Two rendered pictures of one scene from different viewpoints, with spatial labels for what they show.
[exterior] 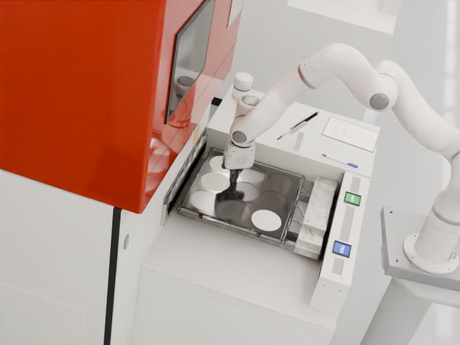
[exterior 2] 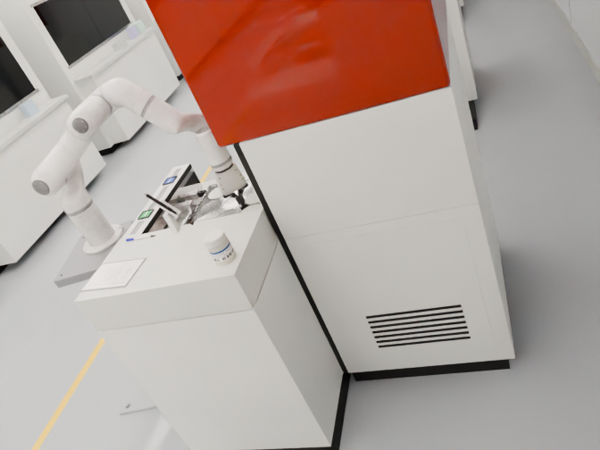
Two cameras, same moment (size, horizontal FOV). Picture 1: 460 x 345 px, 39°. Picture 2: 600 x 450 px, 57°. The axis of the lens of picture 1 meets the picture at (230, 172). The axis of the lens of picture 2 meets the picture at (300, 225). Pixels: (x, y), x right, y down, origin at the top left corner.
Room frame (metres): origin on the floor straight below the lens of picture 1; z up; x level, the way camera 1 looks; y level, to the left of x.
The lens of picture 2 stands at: (3.57, 0.68, 1.85)
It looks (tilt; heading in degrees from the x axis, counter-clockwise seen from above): 31 degrees down; 196
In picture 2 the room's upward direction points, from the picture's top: 24 degrees counter-clockwise
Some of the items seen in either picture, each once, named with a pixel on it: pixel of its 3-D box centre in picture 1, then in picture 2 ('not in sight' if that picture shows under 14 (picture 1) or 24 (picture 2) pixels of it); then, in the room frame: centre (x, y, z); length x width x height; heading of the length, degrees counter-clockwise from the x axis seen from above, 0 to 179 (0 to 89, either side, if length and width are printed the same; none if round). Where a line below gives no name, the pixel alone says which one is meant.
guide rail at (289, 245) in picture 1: (248, 231); not in sight; (1.60, -0.10, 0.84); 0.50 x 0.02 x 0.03; 81
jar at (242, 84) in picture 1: (241, 87); (220, 247); (2.22, 0.02, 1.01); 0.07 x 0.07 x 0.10
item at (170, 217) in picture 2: (296, 133); (172, 215); (1.95, -0.21, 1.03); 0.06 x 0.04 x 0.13; 81
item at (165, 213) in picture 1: (185, 176); not in sight; (1.74, 0.15, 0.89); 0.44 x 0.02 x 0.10; 171
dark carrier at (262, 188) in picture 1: (244, 192); (234, 202); (1.72, -0.06, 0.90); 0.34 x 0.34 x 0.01; 81
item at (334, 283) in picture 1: (341, 237); (166, 211); (1.61, -0.41, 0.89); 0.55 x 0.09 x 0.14; 171
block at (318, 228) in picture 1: (313, 226); (184, 206); (1.63, -0.31, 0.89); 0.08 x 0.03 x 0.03; 81
